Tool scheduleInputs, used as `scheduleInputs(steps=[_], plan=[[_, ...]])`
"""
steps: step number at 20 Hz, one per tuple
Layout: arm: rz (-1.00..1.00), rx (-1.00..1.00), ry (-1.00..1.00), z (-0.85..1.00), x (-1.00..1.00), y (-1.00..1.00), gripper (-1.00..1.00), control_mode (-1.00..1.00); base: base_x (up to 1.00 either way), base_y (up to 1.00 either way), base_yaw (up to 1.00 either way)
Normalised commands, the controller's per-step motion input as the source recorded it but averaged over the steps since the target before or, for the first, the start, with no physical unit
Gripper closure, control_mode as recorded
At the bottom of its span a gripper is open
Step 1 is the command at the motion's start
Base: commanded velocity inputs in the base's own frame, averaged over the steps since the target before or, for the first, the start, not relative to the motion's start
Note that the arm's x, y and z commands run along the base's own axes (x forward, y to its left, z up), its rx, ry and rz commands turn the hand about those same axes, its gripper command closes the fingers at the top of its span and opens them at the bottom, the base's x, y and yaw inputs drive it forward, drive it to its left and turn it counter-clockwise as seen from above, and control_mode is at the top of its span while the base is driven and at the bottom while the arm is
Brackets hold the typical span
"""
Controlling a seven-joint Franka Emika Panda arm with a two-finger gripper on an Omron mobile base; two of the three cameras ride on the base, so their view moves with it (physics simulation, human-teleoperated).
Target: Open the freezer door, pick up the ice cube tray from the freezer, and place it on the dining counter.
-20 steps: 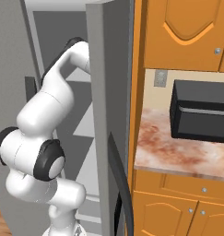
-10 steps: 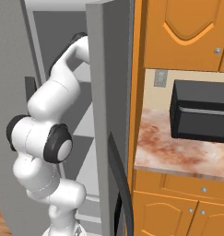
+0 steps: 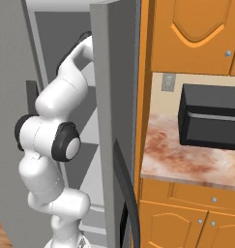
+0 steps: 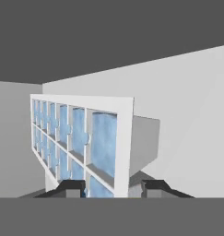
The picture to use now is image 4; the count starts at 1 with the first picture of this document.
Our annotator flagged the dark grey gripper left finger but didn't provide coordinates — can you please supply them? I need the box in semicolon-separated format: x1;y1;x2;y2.
33;179;88;199

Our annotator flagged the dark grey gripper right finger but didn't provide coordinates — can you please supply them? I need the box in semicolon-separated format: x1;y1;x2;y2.
141;179;196;199

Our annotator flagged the white ice cube tray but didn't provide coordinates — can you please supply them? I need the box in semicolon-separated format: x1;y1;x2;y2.
29;93;161;199

